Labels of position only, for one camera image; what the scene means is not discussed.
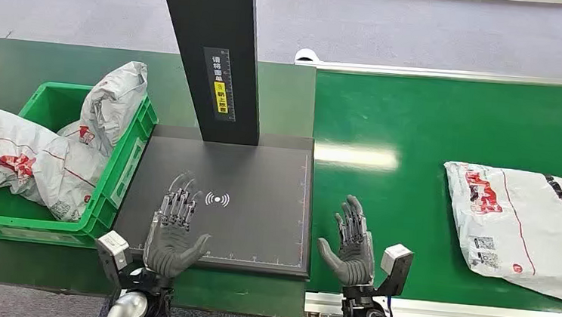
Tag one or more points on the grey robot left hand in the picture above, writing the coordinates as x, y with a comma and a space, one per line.
168, 249

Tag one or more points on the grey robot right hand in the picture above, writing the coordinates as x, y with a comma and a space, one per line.
355, 263

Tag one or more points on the white mailer black red print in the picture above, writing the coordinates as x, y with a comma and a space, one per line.
531, 232

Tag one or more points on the green conveyor belt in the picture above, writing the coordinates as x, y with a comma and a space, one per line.
414, 118

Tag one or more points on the white conveyor end cap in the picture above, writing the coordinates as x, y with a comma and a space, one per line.
306, 55

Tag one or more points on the green plastic crate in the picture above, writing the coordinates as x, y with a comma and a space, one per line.
108, 189

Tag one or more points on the black scanner base platform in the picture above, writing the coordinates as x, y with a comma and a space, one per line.
257, 210

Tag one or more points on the crumpled grey-white mailer bag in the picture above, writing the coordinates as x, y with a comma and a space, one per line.
115, 99

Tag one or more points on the yellow black column label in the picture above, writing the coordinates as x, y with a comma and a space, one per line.
221, 92

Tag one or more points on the large white mailer red print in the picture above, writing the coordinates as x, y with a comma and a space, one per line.
5, 151

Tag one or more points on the black scanner column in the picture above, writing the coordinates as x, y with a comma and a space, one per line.
216, 22

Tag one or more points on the dark green table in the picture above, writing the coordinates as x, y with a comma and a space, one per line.
7, 65

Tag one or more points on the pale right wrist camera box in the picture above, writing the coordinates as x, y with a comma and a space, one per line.
397, 262

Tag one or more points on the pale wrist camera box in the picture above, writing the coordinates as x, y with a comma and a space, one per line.
397, 262
113, 249

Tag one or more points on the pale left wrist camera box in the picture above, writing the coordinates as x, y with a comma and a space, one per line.
113, 249

